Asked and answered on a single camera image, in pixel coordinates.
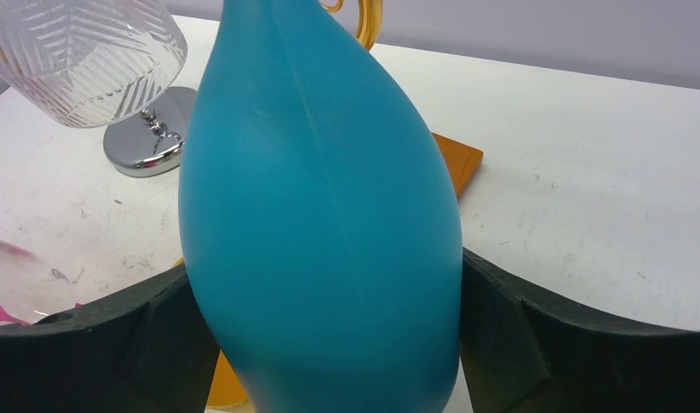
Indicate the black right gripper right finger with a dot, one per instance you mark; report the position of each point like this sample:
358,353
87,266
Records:
525,348

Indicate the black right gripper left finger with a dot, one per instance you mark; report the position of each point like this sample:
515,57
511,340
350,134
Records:
145,348

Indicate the blue plastic wine glass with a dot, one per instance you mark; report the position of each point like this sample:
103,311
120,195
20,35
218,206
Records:
319,226

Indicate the clear patterned wine glass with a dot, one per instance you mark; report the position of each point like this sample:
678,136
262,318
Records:
89,63

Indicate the yellow wine glass at back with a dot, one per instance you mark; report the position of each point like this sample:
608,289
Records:
226,392

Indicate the clear small wine glass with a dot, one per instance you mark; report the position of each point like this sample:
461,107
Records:
46,290

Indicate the gold wire glass rack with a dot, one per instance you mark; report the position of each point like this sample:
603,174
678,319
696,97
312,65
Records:
458,159

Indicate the silver wire glass rack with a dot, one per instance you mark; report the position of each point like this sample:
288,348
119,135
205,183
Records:
151,142

